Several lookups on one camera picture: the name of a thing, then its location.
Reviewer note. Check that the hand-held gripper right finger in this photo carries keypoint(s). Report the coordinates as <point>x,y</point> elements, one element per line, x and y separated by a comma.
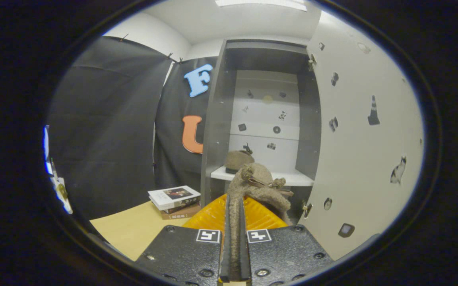
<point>280,250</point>

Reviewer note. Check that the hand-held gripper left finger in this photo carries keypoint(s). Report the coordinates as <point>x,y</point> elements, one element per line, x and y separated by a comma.
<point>185,254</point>

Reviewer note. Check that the brown fuzzy shoe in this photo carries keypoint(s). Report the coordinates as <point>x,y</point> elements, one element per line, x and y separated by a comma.
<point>259,188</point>
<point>237,159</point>

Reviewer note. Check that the light grey shoe cabinet door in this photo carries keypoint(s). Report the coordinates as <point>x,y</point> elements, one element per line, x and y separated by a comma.
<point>364,159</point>

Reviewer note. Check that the grey shoe cabinet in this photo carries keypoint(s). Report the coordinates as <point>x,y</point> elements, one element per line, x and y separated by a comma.
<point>217,119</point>

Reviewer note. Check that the brown book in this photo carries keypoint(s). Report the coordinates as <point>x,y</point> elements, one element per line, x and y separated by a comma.
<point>181,214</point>

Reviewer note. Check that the dark book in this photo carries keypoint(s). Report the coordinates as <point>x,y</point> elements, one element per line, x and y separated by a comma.
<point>185,207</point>

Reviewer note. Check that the white book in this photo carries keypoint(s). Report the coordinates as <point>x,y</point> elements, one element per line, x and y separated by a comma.
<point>173,194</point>

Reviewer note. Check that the white equipment clutter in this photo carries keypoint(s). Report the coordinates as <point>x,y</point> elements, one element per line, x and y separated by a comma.
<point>62,194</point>

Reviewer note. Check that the black backdrop cloth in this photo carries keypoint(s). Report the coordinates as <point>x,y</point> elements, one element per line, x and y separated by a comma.
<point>105,119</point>

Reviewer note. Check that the blue lit screen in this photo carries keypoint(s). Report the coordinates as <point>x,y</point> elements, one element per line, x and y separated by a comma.
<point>46,151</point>

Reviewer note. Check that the large ceiling light panel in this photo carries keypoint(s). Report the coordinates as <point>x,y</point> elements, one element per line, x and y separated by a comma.
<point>261,3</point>

